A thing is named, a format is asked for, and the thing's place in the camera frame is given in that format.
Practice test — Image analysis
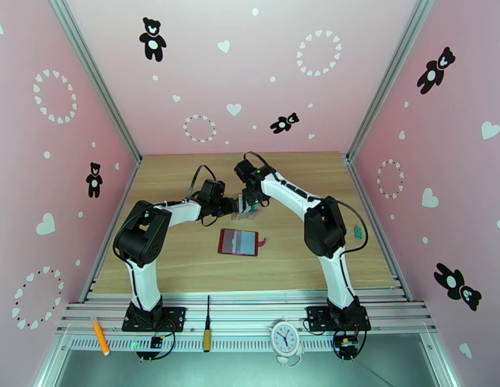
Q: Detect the aluminium frame post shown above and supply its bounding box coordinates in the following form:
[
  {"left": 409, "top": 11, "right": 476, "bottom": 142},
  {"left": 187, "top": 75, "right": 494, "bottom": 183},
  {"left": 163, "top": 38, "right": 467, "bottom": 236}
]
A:
[
  {"left": 345, "top": 0, "right": 441, "bottom": 162},
  {"left": 46, "top": 0, "right": 143, "bottom": 163}
]

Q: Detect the black camera cable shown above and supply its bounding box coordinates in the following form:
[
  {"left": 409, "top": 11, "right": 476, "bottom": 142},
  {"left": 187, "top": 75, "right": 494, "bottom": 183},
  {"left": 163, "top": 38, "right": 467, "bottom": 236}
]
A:
[
  {"left": 243, "top": 151, "right": 277, "bottom": 177},
  {"left": 188, "top": 164, "right": 217, "bottom": 203}
]

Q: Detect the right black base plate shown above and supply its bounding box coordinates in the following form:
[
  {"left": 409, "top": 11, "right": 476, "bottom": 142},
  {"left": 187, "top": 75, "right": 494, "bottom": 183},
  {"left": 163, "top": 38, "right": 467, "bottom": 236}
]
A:
[{"left": 306, "top": 305, "right": 372, "bottom": 332}]

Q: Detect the clear acrylic card stand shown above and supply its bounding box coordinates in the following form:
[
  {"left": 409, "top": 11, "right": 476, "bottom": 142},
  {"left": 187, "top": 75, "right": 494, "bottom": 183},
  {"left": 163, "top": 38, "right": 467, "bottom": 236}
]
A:
[{"left": 231, "top": 194, "right": 262, "bottom": 222}]

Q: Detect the slotted grey cable duct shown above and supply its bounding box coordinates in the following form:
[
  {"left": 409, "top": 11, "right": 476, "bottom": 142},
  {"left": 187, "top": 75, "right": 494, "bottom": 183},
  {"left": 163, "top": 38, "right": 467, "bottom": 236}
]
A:
[{"left": 66, "top": 335, "right": 428, "bottom": 353}]

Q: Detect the red leather card holder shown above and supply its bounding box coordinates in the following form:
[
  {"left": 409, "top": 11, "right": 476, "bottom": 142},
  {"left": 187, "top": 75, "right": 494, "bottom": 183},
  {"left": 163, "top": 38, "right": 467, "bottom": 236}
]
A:
[{"left": 217, "top": 228, "right": 270, "bottom": 258}]

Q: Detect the yellow handled screwdriver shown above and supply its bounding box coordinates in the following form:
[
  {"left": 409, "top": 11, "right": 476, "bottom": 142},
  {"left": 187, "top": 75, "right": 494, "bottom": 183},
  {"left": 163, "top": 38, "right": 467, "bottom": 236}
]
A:
[{"left": 203, "top": 295, "right": 214, "bottom": 353}]

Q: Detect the right aluminium side rail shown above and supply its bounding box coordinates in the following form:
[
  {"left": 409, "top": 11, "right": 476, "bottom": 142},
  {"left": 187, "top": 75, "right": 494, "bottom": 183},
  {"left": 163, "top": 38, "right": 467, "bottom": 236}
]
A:
[{"left": 344, "top": 154, "right": 415, "bottom": 304}]

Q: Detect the orange marker pen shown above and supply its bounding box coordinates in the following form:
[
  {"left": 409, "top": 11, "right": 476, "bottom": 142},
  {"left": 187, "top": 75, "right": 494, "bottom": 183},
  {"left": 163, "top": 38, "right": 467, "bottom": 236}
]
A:
[{"left": 91, "top": 316, "right": 111, "bottom": 357}]

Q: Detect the black yellow electronics module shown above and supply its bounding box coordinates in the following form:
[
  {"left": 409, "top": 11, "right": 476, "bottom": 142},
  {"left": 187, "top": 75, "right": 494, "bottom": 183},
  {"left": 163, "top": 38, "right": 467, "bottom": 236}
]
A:
[{"left": 334, "top": 334, "right": 361, "bottom": 357}]

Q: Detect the white alarm clock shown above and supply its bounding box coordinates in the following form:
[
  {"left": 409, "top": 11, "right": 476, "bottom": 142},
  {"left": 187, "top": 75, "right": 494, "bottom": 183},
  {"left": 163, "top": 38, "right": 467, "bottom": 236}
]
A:
[{"left": 270, "top": 321, "right": 304, "bottom": 366}]

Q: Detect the aluminium side rail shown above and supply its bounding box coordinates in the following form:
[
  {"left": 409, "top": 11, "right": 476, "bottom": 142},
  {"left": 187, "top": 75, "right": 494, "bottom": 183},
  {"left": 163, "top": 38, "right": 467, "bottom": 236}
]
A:
[
  {"left": 78, "top": 157, "right": 143, "bottom": 304},
  {"left": 344, "top": 154, "right": 415, "bottom": 304}
]

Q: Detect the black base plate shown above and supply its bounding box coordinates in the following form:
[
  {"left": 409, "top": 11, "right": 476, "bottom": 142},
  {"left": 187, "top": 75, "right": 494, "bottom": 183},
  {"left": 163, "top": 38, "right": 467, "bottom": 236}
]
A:
[
  {"left": 306, "top": 305, "right": 372, "bottom": 332},
  {"left": 121, "top": 306, "right": 187, "bottom": 333}
]

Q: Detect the left aluminium frame post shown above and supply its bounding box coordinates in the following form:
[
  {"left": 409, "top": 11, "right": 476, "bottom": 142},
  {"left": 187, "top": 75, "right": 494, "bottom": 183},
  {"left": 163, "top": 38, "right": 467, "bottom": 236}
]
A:
[{"left": 46, "top": 0, "right": 143, "bottom": 163}]

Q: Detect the right black camera cable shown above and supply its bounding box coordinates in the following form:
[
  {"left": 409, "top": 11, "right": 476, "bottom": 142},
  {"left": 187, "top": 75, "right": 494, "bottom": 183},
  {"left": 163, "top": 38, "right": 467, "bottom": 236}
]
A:
[{"left": 243, "top": 151, "right": 277, "bottom": 177}]

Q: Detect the aluminium front rail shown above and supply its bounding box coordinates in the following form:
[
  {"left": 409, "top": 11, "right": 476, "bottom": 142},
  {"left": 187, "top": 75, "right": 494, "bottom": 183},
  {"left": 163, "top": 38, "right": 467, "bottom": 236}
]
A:
[{"left": 55, "top": 291, "right": 438, "bottom": 335}]

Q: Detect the right aluminium frame post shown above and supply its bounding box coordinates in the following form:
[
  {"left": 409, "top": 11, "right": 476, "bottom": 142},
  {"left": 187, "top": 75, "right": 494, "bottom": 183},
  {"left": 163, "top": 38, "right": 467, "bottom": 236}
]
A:
[{"left": 345, "top": 0, "right": 441, "bottom": 162}]

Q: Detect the left black camera cable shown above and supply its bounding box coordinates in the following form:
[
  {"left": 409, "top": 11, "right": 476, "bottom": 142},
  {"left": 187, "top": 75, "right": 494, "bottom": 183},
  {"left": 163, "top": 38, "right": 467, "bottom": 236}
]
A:
[{"left": 188, "top": 164, "right": 217, "bottom": 203}]

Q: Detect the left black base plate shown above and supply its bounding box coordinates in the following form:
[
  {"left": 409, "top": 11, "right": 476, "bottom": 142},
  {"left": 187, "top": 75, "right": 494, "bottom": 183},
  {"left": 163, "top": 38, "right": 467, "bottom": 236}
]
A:
[{"left": 121, "top": 306, "right": 187, "bottom": 333}]

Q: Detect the left aluminium side rail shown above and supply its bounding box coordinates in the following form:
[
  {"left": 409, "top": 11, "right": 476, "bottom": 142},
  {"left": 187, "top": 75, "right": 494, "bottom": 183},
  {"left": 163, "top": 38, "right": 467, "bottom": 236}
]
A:
[{"left": 78, "top": 157, "right": 143, "bottom": 304}]

